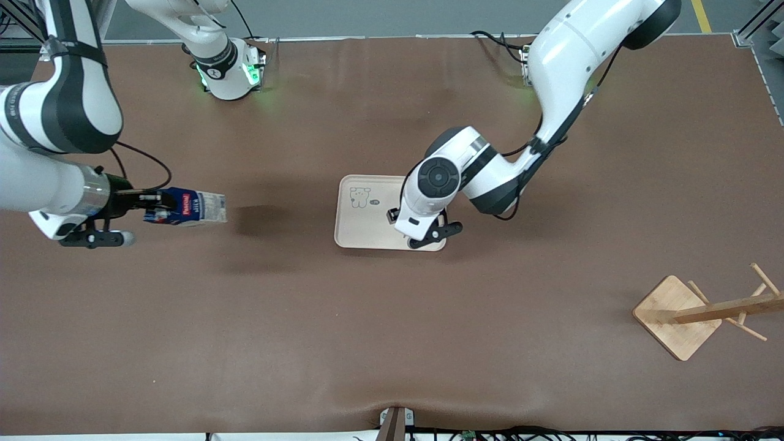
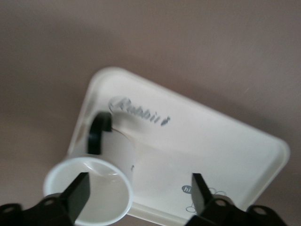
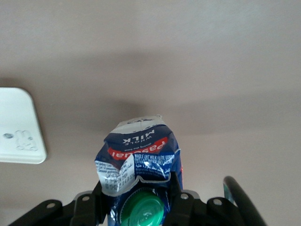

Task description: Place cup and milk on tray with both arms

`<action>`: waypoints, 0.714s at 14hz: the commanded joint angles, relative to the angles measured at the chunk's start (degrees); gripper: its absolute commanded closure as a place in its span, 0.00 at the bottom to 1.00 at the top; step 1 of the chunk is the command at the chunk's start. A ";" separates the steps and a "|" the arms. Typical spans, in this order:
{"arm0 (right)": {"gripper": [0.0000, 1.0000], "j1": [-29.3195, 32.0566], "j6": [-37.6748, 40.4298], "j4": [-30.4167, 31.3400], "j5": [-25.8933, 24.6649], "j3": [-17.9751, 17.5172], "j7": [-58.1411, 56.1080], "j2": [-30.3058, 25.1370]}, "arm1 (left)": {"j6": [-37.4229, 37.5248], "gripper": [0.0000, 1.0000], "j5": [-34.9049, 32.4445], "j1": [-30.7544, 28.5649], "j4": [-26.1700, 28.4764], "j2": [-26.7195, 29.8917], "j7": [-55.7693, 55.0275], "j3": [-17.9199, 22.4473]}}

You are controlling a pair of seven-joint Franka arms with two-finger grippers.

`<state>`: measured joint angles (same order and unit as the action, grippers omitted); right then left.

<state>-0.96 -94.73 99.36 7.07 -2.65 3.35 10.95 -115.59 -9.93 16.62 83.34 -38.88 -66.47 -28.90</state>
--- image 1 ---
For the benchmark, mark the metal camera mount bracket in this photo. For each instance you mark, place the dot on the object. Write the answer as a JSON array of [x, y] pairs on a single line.
[[395, 425]]

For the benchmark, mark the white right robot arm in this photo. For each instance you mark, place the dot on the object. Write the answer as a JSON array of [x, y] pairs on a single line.
[[61, 92]]

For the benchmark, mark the beige rabbit print tray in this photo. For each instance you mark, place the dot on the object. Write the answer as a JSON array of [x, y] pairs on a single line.
[[367, 226]]

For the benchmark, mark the blue milk carton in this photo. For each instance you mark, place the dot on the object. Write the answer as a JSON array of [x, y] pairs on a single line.
[[199, 207]]

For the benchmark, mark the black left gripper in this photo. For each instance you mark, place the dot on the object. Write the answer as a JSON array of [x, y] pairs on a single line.
[[391, 215]]

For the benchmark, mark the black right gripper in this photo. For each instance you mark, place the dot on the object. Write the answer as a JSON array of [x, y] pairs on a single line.
[[120, 199]]

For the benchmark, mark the dark aluminium frame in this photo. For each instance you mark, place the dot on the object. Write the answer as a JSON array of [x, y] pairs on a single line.
[[18, 18]]

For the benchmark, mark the grey aluminium frame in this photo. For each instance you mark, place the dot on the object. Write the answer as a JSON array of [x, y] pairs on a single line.
[[744, 33]]

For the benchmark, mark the wooden mug stand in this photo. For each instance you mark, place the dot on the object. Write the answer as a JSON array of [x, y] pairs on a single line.
[[674, 318]]

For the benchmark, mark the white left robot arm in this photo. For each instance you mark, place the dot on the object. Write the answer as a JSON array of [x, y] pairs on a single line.
[[569, 55]]

